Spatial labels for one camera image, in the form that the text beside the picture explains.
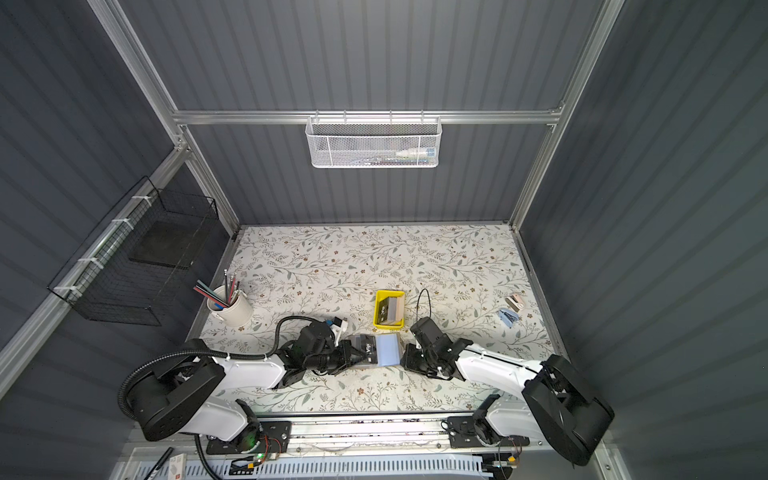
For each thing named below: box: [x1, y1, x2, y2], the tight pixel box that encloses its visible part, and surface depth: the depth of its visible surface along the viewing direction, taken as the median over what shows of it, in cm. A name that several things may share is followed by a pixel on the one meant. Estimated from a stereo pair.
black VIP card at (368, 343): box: [360, 334, 378, 364], surface depth 88 cm
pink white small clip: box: [505, 294, 525, 313], surface depth 98 cm
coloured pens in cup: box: [193, 269, 242, 310], surface depth 90 cm
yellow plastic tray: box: [373, 290, 405, 329], surface depth 93 cm
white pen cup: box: [207, 290, 253, 327], surface depth 89 cm
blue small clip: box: [498, 308, 519, 328], surface depth 95 cm
